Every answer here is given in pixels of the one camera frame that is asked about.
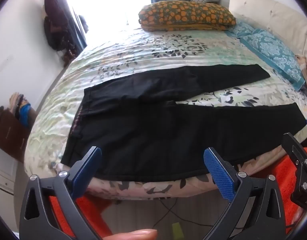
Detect orange floral folded blanket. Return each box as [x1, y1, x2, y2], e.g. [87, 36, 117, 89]
[139, 1, 237, 32]

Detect person's left hand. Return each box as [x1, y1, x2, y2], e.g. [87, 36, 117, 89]
[104, 228, 158, 240]

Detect cream padded headboard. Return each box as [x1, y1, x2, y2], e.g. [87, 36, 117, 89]
[228, 0, 307, 63]

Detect green object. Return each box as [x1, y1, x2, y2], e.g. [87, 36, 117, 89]
[171, 222, 184, 240]

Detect blue patterned pillow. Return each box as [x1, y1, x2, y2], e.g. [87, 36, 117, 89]
[226, 21, 306, 91]

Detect orange clothing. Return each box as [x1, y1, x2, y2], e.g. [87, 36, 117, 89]
[47, 152, 307, 240]

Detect dark hanging clothes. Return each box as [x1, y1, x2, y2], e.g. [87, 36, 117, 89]
[42, 0, 77, 64]

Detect black pants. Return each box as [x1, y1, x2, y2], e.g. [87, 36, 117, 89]
[61, 64, 307, 182]

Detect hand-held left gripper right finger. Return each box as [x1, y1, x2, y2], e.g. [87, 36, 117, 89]
[202, 147, 287, 240]

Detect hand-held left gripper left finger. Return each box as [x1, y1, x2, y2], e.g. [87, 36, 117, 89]
[19, 146, 111, 240]

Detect black cable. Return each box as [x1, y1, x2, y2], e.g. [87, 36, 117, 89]
[153, 197, 212, 228]

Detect floral bed sheet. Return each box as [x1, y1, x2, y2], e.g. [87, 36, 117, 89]
[24, 26, 307, 202]

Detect grey curtain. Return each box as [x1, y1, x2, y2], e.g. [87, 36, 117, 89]
[45, 0, 88, 52]

